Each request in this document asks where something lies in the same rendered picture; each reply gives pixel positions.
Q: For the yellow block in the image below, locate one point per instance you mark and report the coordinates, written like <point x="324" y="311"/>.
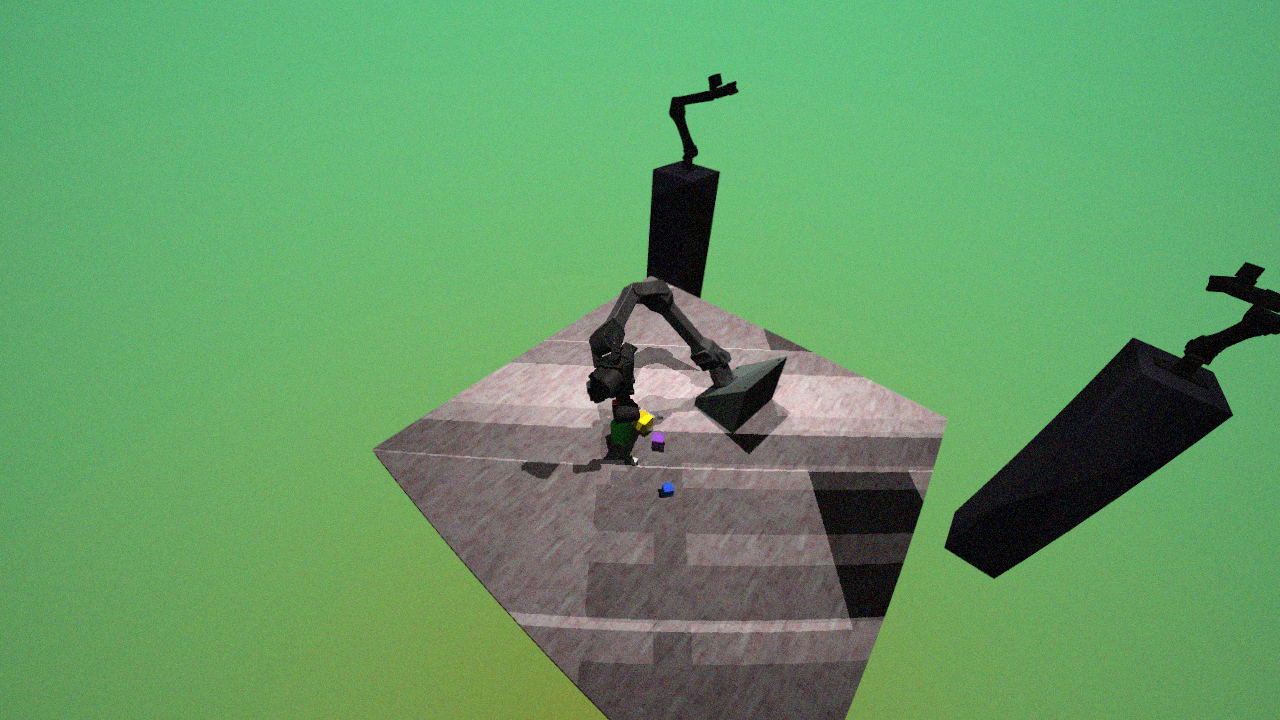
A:
<point x="645" y="422"/>

